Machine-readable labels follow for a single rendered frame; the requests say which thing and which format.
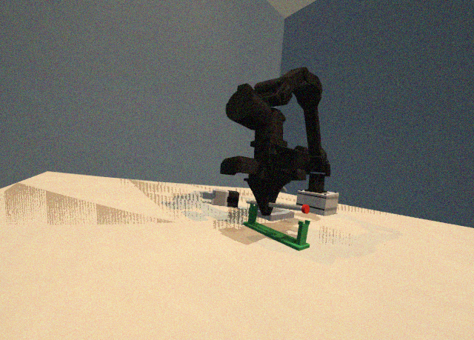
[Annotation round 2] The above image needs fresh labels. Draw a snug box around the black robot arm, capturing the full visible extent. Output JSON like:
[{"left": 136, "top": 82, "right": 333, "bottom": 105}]
[{"left": 225, "top": 67, "right": 331, "bottom": 193}]

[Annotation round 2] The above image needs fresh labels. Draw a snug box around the grey pin with red head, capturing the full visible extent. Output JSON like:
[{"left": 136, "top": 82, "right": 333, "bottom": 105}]
[{"left": 246, "top": 200, "right": 310, "bottom": 214}]

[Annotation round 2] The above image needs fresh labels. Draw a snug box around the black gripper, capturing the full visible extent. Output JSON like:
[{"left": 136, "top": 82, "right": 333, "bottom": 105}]
[{"left": 220, "top": 132, "right": 306, "bottom": 216}]

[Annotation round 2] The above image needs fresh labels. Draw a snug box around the green u-shaped stand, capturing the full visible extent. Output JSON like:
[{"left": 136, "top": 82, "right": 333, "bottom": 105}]
[{"left": 243, "top": 203, "right": 310, "bottom": 251}]

